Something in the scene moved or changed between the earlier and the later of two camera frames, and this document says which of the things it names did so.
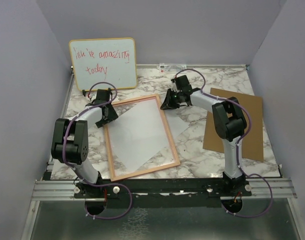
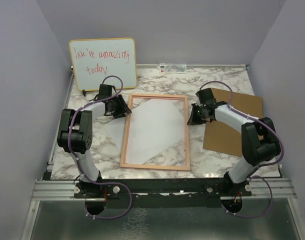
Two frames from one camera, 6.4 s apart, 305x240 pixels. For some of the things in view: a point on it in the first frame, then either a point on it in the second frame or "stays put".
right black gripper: [167, 104] → [194, 119]
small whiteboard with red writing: [96, 60] stays put
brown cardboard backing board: [251, 145] stays put
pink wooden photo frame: [114, 178] → [187, 167]
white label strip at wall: [171, 68] stays put
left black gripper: [113, 115] → [123, 108]
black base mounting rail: [170, 192] stays put
